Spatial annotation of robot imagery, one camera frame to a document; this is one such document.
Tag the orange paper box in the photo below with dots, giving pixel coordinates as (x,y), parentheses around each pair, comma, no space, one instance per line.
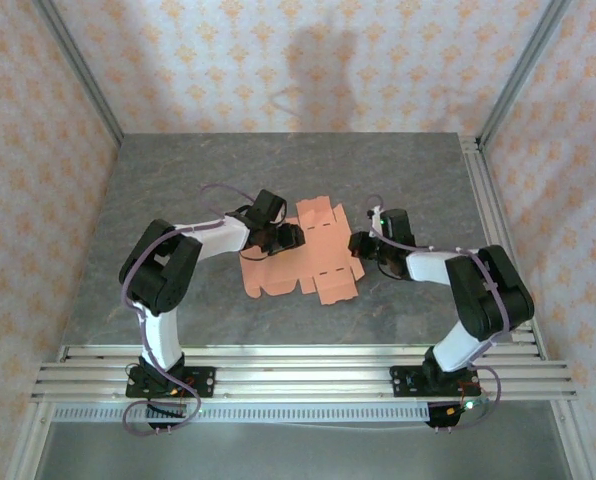
(323,250)

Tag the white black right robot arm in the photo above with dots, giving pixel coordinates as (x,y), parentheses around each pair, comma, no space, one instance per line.
(488,295)

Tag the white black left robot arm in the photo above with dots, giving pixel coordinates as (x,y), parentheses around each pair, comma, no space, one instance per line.
(160,340)

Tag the wide aluminium extrusion beam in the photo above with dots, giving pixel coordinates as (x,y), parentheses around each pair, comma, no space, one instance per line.
(303,382)

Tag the black right base electronics board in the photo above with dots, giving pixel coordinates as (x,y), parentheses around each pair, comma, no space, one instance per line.
(443,415)

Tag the black base electronics board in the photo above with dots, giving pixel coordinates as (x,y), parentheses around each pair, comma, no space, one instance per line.
(443,415)
(163,411)

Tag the black left base electronics board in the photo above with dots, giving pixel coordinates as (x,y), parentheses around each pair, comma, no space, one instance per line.
(163,411)

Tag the grey metal panel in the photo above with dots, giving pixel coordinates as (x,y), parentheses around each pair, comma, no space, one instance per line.
(303,455)

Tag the aluminium side rail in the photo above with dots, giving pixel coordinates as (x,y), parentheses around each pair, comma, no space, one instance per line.
(487,190)

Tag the narrow aluminium extrusion rail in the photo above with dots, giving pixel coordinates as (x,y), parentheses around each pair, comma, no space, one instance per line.
(303,351)

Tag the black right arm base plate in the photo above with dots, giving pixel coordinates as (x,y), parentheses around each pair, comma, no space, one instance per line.
(403,380)

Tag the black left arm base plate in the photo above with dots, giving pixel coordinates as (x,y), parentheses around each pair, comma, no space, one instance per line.
(205,382)

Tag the aluminium frame post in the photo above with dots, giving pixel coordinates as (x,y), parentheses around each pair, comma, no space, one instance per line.
(86,75)
(520,75)

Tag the aluminium frame leg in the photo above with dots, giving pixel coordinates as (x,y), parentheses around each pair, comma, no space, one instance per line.
(32,445)
(577,445)

